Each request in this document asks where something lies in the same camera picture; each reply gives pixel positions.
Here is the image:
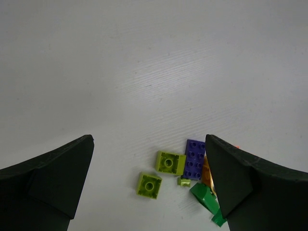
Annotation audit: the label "tiny lime green lego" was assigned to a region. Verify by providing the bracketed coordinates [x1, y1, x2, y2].
[177, 177, 191, 188]

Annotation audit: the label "dark green curved lego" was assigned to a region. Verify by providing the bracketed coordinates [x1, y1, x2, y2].
[190, 183, 219, 215]

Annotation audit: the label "small dark green lego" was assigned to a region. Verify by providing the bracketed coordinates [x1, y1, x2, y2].
[211, 209, 227, 227]

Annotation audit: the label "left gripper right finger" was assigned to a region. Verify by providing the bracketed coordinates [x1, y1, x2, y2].
[205, 134, 308, 231]

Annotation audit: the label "lime green square lego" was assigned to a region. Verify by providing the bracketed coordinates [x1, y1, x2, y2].
[136, 172, 162, 199]

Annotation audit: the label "purple lego plate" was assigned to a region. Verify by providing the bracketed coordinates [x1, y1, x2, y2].
[182, 139, 205, 180]

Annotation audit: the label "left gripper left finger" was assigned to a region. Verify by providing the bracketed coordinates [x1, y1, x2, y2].
[0, 135, 94, 231]

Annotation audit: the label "yellow striped curved lego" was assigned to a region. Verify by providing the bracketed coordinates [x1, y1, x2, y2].
[201, 155, 216, 195]

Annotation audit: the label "lime green lego with swirl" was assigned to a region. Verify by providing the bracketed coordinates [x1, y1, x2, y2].
[155, 151, 186, 176]

